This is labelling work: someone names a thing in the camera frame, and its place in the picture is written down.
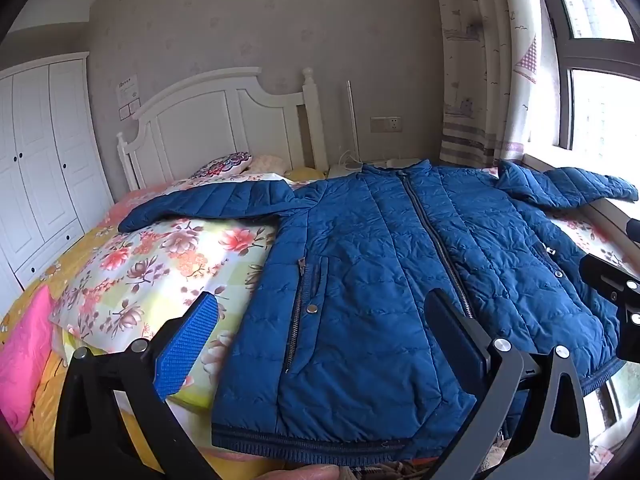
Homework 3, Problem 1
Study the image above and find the yellow pillow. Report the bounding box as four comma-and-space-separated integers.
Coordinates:
282, 166, 329, 184

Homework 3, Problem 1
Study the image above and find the white bedside table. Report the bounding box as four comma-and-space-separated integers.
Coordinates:
327, 157, 423, 179

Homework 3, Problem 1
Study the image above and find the purple patterned pillow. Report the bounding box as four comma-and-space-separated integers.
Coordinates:
190, 151, 252, 179

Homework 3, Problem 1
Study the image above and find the beige pillow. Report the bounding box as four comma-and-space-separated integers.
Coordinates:
245, 154, 289, 176

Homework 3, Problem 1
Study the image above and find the pink pillow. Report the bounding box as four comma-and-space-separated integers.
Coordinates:
0, 284, 56, 433

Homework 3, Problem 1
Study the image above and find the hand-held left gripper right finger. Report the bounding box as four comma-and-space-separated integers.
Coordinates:
426, 287, 591, 480

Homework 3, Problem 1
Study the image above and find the white bed headboard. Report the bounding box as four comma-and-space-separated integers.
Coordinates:
116, 66, 330, 192

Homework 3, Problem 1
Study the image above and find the printed curtain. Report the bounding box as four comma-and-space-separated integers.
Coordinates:
431, 0, 562, 168

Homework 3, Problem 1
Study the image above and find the white wardrobe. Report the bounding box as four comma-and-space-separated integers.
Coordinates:
0, 52, 115, 306

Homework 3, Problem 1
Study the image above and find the metal pole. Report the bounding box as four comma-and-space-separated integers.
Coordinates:
345, 80, 362, 163

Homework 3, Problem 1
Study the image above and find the plaid blanket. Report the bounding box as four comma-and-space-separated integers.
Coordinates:
345, 461, 436, 480

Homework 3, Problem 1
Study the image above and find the pink bed cover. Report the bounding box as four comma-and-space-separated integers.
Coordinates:
106, 186, 176, 227

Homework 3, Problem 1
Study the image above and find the yellow bed sheet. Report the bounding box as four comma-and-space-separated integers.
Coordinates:
0, 222, 151, 478

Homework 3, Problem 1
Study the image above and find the wall paper notice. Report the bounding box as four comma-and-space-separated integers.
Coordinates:
116, 76, 139, 106

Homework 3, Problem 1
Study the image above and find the blue quilted jacket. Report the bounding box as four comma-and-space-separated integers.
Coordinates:
117, 159, 640, 468

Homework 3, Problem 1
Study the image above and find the floral bed sheet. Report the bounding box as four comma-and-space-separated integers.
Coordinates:
49, 170, 633, 466

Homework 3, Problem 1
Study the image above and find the window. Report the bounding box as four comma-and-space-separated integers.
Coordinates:
532, 0, 640, 161

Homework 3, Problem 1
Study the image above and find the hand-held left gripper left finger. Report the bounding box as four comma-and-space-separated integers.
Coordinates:
52, 290, 221, 480

